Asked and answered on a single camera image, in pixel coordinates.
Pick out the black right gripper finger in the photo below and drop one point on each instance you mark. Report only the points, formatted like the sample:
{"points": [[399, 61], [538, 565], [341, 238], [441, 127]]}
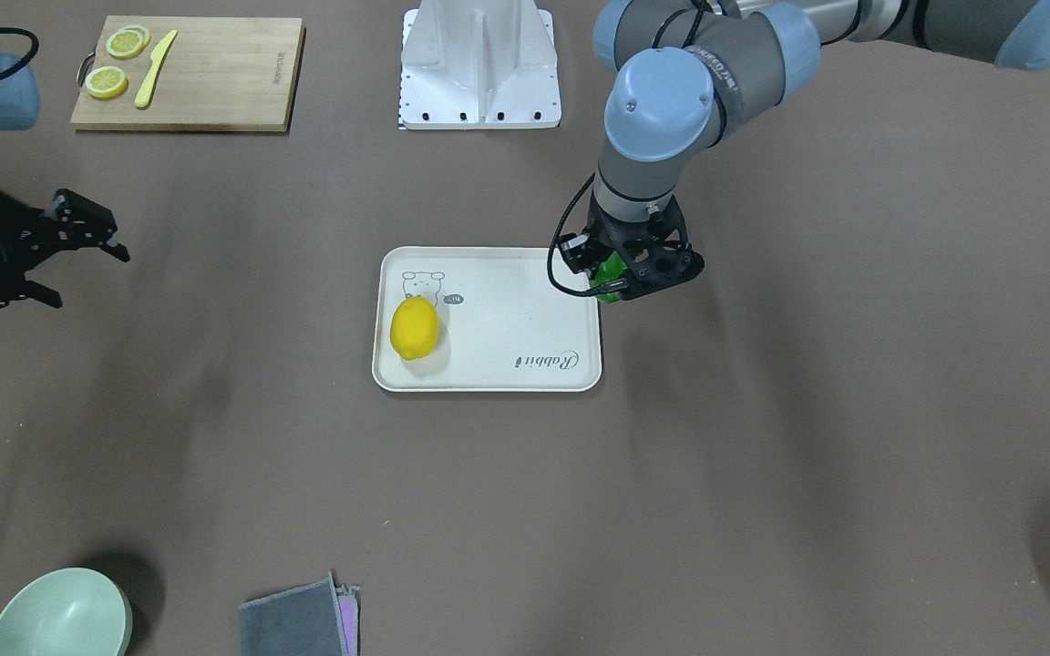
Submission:
{"points": [[36, 292], [114, 249]]}

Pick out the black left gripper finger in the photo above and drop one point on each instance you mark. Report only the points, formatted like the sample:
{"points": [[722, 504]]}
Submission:
{"points": [[611, 291]]}

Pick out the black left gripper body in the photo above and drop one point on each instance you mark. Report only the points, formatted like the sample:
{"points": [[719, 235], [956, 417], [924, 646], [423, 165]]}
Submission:
{"points": [[572, 254]]}

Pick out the yellow lemon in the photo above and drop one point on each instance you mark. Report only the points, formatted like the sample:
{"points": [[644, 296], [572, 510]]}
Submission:
{"points": [[414, 328]]}

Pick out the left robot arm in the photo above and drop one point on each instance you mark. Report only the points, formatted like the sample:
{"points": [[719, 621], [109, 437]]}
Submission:
{"points": [[689, 73]]}

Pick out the white rabbit tray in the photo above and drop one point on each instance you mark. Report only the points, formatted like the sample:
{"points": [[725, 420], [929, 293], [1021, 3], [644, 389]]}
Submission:
{"points": [[506, 323]]}

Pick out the lemon slice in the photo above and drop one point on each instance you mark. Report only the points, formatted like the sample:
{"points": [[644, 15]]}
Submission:
{"points": [[127, 42], [106, 82]]}

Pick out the wooden cutting board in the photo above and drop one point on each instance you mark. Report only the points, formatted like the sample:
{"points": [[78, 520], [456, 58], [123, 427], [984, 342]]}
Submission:
{"points": [[221, 74]]}

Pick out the yellow plastic knife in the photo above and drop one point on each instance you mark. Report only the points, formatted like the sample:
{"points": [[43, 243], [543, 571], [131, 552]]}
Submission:
{"points": [[149, 84]]}

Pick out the green ceramic bowl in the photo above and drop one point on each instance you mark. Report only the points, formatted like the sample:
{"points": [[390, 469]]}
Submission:
{"points": [[72, 611]]}

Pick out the grey folded cloth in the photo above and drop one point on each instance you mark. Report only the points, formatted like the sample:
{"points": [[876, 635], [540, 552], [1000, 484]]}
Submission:
{"points": [[314, 619]]}

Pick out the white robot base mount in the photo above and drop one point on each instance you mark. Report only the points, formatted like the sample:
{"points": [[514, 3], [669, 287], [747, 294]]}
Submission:
{"points": [[469, 65]]}

